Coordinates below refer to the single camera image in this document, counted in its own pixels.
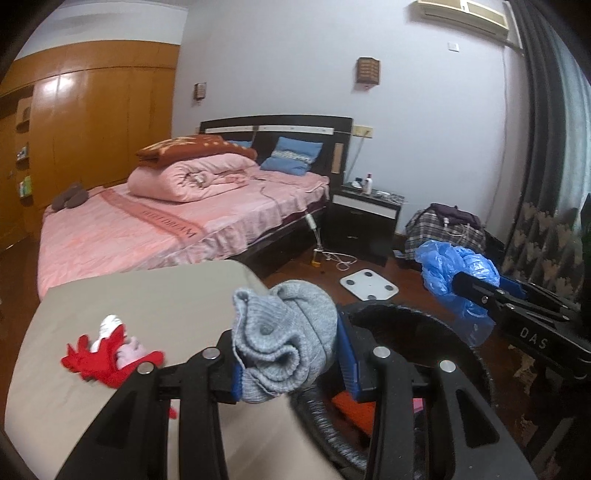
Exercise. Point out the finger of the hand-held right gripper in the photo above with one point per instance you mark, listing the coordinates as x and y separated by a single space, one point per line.
489 293
515 285

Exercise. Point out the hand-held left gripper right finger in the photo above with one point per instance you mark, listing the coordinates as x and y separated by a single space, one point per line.
348 369

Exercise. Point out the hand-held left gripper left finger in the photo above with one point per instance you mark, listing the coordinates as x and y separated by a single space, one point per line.
236 383

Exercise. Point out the orange knitted cloth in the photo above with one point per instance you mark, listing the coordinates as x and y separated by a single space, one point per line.
354 413

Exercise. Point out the blue plastic bag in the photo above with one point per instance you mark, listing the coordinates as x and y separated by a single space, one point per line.
443 272

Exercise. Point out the grey sock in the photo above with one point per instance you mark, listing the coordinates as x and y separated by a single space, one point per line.
286 332

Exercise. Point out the black trash bin with bag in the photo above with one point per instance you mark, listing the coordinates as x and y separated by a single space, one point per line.
415 323

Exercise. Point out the plaid bag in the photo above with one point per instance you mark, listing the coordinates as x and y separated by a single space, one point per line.
434 230

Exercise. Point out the white bathroom scale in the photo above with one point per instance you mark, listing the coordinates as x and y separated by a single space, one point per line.
368 284

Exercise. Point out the patterned grey curtain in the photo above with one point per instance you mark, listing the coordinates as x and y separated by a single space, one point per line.
545 184

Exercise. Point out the beige table cover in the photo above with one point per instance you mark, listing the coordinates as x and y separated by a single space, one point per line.
161 300

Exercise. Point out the red crumpled cloth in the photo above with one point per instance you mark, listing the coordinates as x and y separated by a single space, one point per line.
97 364

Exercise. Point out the black white nightstand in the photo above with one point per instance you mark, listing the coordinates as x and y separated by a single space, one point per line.
360 226

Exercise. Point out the white blanket controller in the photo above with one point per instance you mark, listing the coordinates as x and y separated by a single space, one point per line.
311 224

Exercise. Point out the white bottle dark cap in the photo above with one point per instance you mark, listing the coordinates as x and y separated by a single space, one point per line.
367 184

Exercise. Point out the bed with pink sheet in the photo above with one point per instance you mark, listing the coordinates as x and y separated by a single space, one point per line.
138 235

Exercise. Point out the folded pink quilt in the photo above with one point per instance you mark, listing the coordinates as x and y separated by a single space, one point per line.
184 177

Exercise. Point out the blue patterned pillow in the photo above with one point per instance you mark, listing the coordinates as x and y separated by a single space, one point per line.
291 157

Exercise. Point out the dark wooden headboard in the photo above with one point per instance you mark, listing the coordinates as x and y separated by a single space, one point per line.
318 131

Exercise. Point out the plain blue pillow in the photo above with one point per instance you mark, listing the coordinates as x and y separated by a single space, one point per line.
240 144

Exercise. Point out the folded brown blanket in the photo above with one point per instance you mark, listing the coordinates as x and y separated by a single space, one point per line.
184 147

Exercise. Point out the beige air conditioner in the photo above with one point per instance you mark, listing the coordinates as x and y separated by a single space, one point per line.
461 16

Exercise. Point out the wooden wardrobe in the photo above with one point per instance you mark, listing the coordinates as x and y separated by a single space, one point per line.
101 120

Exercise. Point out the wall socket plate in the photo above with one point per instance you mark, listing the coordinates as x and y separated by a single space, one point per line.
362 131

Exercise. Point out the large brown wall lamp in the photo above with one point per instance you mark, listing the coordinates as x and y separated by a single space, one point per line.
368 71

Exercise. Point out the small brown wall lamp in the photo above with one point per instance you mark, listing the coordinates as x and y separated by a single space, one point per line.
200 91

